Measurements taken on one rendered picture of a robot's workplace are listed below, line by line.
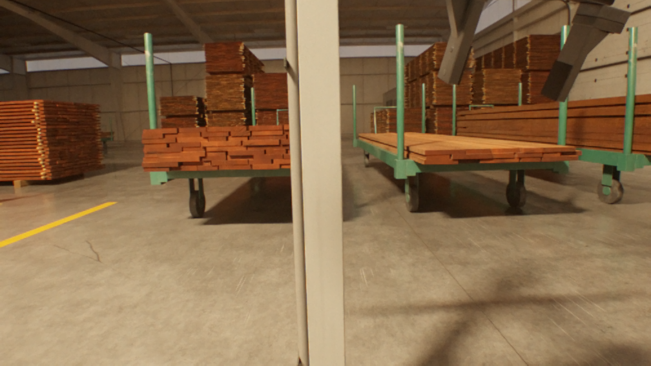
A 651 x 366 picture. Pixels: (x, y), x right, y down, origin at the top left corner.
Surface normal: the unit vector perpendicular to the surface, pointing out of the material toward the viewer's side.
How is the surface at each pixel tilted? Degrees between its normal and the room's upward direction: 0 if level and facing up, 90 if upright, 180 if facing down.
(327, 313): 90
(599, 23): 114
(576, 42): 83
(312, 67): 90
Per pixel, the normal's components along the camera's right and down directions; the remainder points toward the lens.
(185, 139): 0.00, 0.11
